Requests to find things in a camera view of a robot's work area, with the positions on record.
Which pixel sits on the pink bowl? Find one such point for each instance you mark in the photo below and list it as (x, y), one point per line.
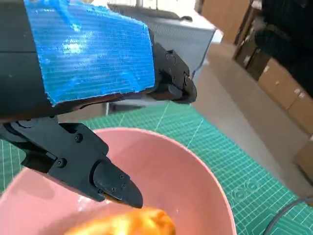
(171, 171)

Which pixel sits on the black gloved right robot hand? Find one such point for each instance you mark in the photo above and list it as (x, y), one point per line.
(291, 36)

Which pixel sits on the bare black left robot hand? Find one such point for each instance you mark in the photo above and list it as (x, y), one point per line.
(93, 54)

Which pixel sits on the brown cardboard box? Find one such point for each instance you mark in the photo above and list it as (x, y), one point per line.
(281, 83)
(304, 112)
(305, 161)
(227, 19)

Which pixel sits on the orange striped toy bread loaf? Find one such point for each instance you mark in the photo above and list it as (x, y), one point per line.
(146, 220)

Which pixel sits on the green cutting mat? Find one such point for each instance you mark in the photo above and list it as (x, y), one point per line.
(220, 151)

